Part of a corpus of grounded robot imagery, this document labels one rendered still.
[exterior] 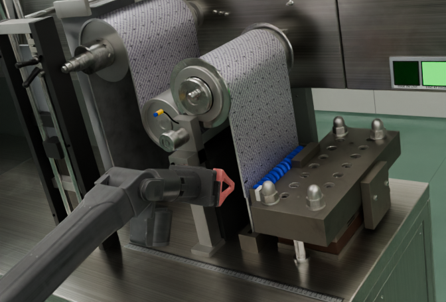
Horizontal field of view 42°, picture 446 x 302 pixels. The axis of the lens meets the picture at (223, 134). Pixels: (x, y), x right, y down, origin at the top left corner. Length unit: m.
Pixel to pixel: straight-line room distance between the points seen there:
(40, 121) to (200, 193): 0.47
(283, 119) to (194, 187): 0.36
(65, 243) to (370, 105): 3.41
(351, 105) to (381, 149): 2.84
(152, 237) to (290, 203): 0.30
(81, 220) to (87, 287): 0.45
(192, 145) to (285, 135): 0.25
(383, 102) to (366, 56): 2.73
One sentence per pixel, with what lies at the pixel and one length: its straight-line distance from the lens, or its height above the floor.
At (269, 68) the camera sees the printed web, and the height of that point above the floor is 1.25.
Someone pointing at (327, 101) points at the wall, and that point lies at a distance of 4.22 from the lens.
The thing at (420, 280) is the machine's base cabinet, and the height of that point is 0.69.
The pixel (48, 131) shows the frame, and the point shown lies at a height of 1.18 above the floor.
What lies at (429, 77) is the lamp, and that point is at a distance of 1.28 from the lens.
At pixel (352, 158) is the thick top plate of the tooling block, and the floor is 1.03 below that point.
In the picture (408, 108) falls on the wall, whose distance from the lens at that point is 4.00.
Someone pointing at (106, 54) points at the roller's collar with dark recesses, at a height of 1.34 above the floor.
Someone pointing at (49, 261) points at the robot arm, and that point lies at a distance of 0.82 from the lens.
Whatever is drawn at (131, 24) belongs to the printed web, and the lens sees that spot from 1.29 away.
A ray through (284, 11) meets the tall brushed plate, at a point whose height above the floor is 1.33.
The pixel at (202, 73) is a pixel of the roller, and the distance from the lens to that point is 1.12.
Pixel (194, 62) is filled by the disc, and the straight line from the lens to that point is 1.13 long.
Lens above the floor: 1.60
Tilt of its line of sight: 22 degrees down
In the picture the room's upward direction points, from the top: 11 degrees counter-clockwise
